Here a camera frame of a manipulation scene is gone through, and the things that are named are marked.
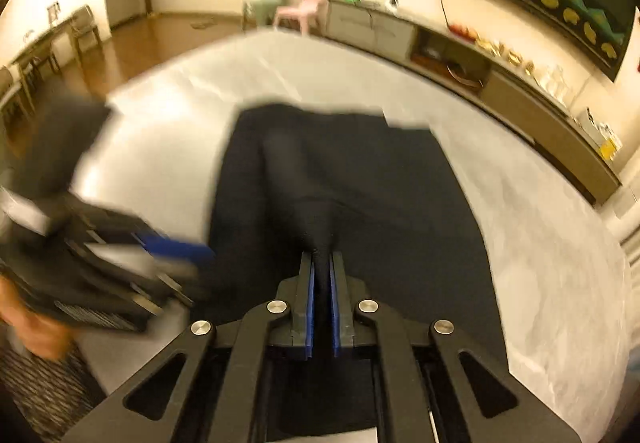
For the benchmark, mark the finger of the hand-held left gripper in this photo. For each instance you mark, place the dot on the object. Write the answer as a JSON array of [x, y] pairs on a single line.
[[175, 250]]

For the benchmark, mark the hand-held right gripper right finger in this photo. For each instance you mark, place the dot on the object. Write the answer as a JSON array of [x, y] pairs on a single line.
[[335, 323]]

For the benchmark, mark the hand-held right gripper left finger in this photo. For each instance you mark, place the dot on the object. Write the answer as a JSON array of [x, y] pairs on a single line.
[[311, 323]]

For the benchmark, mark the black pants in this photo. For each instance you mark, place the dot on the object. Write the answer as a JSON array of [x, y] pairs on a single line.
[[375, 198]]

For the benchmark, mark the person's left hand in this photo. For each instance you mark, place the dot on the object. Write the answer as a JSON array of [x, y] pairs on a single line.
[[35, 333]]

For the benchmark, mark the dark grey chair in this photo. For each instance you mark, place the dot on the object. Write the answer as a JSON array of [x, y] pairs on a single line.
[[65, 143]]

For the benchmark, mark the wooden dining chair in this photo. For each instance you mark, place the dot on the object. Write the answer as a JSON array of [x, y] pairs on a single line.
[[86, 28], [40, 63]]

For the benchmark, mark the green plastic chair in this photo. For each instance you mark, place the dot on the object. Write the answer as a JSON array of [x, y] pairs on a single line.
[[267, 3]]

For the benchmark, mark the pink plastic chair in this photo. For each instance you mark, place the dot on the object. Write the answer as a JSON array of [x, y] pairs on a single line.
[[305, 5]]

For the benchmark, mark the long grey brown sideboard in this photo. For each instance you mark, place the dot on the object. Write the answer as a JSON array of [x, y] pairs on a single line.
[[525, 118]]

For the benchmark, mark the white standing air conditioner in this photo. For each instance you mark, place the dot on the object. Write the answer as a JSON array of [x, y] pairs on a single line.
[[631, 228]]

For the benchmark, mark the gold snack packets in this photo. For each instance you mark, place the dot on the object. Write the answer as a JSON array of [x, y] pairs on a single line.
[[487, 46]]

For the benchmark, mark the plate of fruit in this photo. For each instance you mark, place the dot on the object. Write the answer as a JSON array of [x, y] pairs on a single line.
[[460, 31]]

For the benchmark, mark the yellow cup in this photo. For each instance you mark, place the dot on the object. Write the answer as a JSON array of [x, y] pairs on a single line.
[[608, 151]]

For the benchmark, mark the white desktop organizer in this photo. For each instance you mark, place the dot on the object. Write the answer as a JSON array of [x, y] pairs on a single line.
[[590, 123]]

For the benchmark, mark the group of clear glass cups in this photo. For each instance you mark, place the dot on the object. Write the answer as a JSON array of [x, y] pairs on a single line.
[[555, 83]]

